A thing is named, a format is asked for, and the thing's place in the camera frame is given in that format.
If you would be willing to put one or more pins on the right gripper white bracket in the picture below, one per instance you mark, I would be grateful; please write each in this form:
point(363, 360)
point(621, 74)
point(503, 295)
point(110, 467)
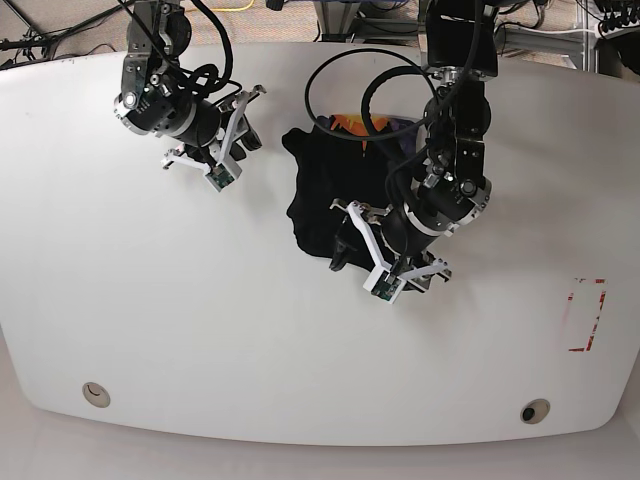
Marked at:
point(230, 139)

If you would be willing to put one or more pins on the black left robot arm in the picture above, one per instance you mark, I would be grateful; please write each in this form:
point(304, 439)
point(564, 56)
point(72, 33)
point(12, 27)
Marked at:
point(435, 180)

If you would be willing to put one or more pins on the right table grommet hole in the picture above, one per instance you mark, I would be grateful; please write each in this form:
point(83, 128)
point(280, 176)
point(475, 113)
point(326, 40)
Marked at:
point(535, 411)

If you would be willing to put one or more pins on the red tape rectangle marking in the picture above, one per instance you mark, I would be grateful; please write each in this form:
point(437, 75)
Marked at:
point(582, 314)

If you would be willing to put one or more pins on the aluminium frame stand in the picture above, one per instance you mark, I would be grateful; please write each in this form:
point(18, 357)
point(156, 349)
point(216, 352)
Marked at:
point(338, 21)

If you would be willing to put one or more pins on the white power strip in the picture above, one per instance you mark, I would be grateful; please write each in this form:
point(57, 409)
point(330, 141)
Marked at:
point(614, 27)

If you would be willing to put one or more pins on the left table grommet hole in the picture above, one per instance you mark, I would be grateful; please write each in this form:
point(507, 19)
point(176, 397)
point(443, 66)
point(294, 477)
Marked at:
point(96, 395)

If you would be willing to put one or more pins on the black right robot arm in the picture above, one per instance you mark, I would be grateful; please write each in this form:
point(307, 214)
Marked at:
point(203, 109)

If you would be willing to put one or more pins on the table grommet hole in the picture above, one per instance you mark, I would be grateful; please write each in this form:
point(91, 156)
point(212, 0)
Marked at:
point(535, 411)
point(96, 395)

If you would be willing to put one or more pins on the black tripod legs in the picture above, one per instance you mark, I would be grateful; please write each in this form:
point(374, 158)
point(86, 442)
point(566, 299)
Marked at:
point(37, 46)

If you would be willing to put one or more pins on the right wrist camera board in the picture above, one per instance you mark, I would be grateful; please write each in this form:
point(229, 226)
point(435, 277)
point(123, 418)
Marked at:
point(221, 175)

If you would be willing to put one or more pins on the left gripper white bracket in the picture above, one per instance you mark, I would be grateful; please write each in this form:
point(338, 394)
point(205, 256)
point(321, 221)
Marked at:
point(396, 240)

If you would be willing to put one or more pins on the black graphic T-shirt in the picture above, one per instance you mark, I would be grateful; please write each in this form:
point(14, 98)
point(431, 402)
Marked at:
point(329, 167)

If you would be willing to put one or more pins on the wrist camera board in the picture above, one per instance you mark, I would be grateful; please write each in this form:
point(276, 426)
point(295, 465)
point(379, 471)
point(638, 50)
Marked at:
point(384, 285)
point(221, 175)

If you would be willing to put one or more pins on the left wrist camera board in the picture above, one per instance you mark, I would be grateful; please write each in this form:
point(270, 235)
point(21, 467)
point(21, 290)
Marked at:
point(384, 285)

